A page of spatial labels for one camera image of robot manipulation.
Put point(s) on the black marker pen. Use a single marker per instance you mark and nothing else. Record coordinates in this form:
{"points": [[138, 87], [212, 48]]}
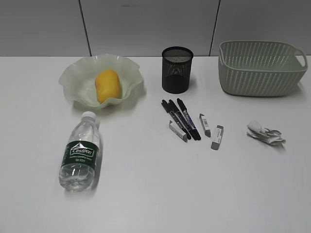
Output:
{"points": [[188, 118], [170, 111], [183, 120]]}

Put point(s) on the grey white eraser barcode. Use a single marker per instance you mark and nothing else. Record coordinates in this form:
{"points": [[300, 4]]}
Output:
{"points": [[205, 125]]}

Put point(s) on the frosted green wavy glass plate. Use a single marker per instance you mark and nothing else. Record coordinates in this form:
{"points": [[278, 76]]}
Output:
{"points": [[78, 79]]}

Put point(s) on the black mesh pen holder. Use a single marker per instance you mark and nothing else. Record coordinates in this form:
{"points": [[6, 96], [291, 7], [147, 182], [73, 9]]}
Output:
{"points": [[176, 69]]}

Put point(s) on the yellow mango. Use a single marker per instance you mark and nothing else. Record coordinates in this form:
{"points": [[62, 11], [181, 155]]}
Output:
{"points": [[107, 85]]}

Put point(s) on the grey white eraser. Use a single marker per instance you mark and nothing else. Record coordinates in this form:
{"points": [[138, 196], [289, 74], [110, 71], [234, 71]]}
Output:
{"points": [[180, 133], [217, 137]]}

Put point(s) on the pale green plastic basket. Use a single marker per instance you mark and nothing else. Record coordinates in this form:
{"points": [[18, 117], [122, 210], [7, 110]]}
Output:
{"points": [[260, 68]]}

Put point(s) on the white waste paper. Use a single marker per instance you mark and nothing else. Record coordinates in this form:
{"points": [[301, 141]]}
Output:
{"points": [[265, 135]]}

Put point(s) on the clear water bottle green label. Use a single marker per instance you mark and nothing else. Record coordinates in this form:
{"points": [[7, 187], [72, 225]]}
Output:
{"points": [[77, 170]]}

